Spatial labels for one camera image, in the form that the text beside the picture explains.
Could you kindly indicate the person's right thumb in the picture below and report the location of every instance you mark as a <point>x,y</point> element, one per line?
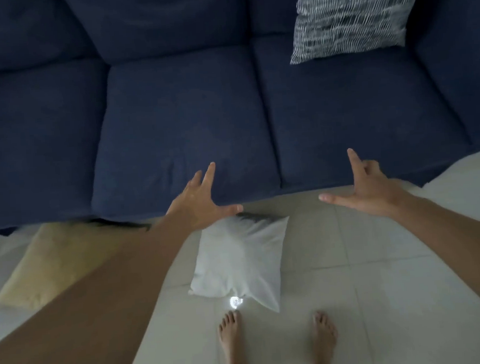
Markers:
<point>336,199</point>

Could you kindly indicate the navy blue fabric sofa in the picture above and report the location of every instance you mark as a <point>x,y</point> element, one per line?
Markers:
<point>451,53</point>

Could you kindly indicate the person's right hand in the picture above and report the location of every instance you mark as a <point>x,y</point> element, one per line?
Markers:
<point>372,196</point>

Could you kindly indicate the person's right foot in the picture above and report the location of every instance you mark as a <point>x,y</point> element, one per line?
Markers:
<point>323,341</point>

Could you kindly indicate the person's right forearm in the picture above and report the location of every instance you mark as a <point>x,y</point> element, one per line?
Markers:
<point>458,235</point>

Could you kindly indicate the person's foot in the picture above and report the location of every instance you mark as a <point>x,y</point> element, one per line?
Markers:
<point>323,341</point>
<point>231,342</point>

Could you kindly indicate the person's left forearm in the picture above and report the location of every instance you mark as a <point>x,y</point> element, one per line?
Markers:
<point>93,302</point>

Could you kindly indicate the navy blue back cushion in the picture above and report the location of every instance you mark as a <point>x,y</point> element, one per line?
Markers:
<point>19,27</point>
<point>165,18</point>

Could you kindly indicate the person's left middle finger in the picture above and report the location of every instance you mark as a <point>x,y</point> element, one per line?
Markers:
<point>197,179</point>

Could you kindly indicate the grey white patterned throw pillow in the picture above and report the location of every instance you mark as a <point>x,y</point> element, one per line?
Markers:
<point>347,15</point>

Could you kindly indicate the large white cushion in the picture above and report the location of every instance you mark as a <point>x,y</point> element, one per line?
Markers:
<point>467,182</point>

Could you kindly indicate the white cloth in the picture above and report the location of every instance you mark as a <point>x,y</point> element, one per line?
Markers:
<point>5,324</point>

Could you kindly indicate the person's left foot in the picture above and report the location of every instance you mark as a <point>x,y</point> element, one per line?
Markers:
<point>231,342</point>

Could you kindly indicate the person's left hand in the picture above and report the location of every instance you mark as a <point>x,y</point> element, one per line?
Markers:
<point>197,207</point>

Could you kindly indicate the navy blue seat cushion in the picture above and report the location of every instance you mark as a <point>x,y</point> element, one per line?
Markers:
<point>180,126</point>
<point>357,115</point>
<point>35,151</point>

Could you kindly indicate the person's left thumb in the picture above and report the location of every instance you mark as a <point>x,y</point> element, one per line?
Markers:
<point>230,209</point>

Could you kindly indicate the plain white pillow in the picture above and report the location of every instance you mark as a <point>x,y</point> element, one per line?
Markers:
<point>240,261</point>

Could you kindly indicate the pale yellow pillow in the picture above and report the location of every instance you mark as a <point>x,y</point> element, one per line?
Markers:
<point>46,264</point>

